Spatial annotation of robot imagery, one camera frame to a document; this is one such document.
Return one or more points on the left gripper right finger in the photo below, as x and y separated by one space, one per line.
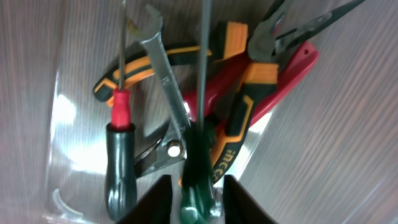
240 207

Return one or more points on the orange black long-nose pliers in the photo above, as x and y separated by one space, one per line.
229 39

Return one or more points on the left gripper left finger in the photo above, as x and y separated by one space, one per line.
155 206

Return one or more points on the clear plastic container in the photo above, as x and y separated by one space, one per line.
326 154

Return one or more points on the green handled screwdriver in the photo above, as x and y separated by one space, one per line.
198 203

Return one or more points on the black red screwdriver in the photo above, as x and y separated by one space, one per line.
120 183

